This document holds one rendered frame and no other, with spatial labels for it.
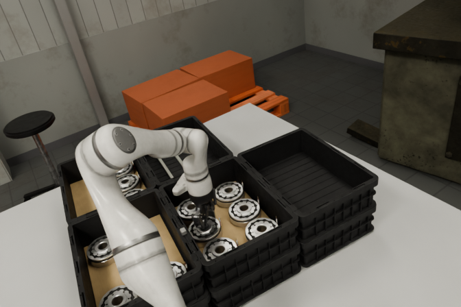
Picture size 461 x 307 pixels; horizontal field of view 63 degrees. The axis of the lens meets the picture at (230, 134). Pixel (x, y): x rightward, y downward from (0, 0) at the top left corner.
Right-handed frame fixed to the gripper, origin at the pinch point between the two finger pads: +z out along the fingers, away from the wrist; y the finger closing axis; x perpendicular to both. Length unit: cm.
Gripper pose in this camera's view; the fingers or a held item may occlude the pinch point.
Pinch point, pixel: (208, 222)
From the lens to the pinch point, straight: 122.6
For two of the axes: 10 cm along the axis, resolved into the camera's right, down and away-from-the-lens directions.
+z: 1.4, 8.5, 5.1
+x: -9.4, -0.5, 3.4
